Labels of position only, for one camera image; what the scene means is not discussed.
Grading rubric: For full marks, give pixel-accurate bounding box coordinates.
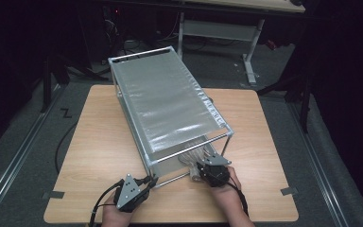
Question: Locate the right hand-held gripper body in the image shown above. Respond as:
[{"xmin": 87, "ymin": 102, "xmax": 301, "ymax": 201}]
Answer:
[{"xmin": 200, "ymin": 152, "xmax": 233, "ymax": 187}]

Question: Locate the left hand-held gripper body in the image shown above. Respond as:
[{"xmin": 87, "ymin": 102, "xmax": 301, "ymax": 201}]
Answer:
[{"xmin": 113, "ymin": 173, "xmax": 151, "ymax": 213}]

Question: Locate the metal rack with grey fabric shelves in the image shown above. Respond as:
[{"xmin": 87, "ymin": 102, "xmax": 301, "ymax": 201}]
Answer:
[{"xmin": 108, "ymin": 45, "xmax": 235, "ymax": 188}]

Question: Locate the person's right hand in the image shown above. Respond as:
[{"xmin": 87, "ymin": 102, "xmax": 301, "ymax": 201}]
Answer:
[{"xmin": 216, "ymin": 166, "xmax": 242, "ymax": 206}]

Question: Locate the person's left hand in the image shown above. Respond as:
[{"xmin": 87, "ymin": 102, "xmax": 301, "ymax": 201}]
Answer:
[{"xmin": 102, "ymin": 192, "xmax": 137, "ymax": 222}]

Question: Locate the grey tape piece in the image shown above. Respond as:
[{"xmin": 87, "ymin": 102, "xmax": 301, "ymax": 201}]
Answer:
[
  {"xmin": 280, "ymin": 186, "xmax": 300, "ymax": 197},
  {"xmin": 42, "ymin": 190, "xmax": 65, "ymax": 201}
]

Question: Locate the black metal stand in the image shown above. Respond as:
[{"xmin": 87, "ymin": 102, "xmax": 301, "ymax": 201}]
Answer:
[
  {"xmin": 256, "ymin": 72, "xmax": 313, "ymax": 133},
  {"xmin": 41, "ymin": 53, "xmax": 108, "ymax": 114}
]

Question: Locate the white-legged background desk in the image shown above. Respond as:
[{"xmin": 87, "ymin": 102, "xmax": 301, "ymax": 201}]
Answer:
[{"xmin": 173, "ymin": 0, "xmax": 306, "ymax": 85}]

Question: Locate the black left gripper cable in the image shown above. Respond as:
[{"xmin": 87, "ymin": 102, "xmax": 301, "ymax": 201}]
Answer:
[{"xmin": 88, "ymin": 179, "xmax": 126, "ymax": 227}]

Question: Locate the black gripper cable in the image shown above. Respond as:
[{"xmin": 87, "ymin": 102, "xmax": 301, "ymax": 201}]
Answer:
[
  {"xmin": 228, "ymin": 181, "xmax": 250, "ymax": 218},
  {"xmin": 88, "ymin": 179, "xmax": 126, "ymax": 227}
]

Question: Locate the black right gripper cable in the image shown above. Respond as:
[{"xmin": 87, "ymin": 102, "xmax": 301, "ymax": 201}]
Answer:
[{"xmin": 228, "ymin": 181, "xmax": 250, "ymax": 218}]

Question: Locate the black floor cable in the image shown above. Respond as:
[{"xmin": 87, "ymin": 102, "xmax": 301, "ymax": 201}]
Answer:
[{"xmin": 55, "ymin": 122, "xmax": 78, "ymax": 174}]

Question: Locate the metal floor rail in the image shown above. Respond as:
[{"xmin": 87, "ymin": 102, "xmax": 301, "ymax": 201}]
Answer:
[
  {"xmin": 287, "ymin": 102, "xmax": 351, "ymax": 227},
  {"xmin": 0, "ymin": 84, "xmax": 64, "ymax": 221}
]

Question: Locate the bundle of black cables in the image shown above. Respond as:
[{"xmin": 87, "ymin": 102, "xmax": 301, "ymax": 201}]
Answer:
[{"xmin": 102, "ymin": 18, "xmax": 145, "ymax": 86}]

